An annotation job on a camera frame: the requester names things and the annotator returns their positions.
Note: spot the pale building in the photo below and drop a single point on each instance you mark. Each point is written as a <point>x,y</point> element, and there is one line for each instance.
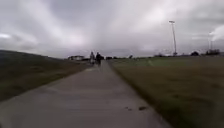
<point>76,57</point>

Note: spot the row of distant trees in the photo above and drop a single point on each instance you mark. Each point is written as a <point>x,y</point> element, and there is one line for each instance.
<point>200,53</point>

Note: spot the grass slope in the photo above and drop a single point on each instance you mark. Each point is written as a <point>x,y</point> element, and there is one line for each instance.
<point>23,71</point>

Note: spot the grass field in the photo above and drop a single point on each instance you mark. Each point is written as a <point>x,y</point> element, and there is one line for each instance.
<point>180,83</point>

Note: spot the person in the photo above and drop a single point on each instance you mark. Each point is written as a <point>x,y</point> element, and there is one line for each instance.
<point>98,58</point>
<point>92,57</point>

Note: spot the tall light pole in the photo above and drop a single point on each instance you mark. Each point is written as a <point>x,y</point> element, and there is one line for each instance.
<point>173,36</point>

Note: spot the grey concrete path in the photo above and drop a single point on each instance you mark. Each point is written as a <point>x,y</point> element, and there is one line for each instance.
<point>95,96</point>

